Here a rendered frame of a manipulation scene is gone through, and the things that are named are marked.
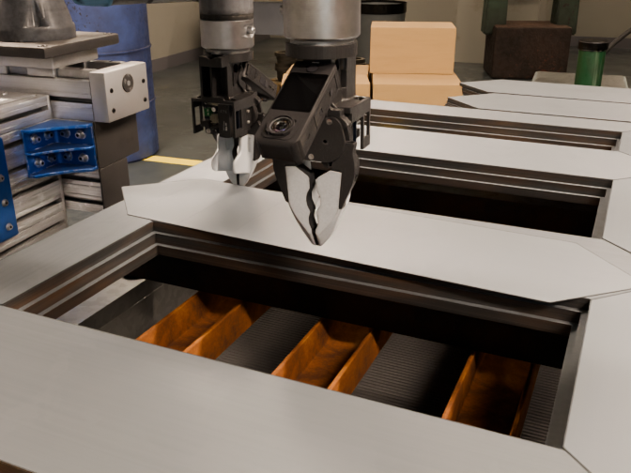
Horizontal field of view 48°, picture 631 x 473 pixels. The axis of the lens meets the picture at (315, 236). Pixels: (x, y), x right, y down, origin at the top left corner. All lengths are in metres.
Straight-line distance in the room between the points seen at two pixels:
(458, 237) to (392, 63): 3.81
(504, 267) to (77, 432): 0.50
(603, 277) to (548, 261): 0.06
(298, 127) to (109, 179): 0.82
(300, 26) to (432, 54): 4.02
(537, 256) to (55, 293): 0.56
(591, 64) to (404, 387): 3.18
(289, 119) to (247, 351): 0.67
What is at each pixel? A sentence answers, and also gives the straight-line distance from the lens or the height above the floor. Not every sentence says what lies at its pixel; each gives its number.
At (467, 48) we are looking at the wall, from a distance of 8.00.
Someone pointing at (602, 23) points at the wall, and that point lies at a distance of 9.67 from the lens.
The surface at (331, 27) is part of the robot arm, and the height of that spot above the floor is 1.13.
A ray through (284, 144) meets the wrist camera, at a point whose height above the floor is 1.04.
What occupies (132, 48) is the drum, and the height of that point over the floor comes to 0.65.
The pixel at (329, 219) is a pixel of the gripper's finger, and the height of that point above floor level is 0.94.
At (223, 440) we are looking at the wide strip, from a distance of 0.57.
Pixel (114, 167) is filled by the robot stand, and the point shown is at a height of 0.80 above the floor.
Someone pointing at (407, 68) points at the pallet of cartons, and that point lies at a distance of 4.70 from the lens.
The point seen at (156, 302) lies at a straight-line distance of 1.28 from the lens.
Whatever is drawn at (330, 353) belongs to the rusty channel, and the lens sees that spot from 1.00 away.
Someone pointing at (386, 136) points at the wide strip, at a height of 0.86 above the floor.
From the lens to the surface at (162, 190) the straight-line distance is 1.10.
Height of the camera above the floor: 1.21
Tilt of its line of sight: 23 degrees down
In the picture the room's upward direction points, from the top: straight up
